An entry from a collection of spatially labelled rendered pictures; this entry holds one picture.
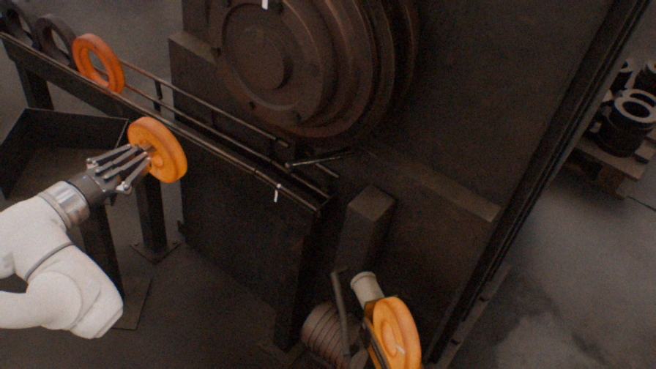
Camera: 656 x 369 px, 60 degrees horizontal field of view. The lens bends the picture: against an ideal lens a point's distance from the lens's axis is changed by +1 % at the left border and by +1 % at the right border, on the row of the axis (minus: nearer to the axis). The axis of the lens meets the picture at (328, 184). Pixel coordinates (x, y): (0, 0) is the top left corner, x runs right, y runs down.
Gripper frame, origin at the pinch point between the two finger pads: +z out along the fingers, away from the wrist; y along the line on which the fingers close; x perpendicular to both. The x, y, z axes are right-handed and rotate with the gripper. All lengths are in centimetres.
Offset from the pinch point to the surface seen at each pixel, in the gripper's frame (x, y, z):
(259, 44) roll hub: 30.2, 20.2, 11.2
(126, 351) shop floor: -84, -10, -17
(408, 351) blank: -9, 68, -2
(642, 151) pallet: -80, 96, 194
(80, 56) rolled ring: -15, -57, 21
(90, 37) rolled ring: -7, -52, 22
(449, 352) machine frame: -80, 72, 46
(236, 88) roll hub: 16.6, 13.8, 11.5
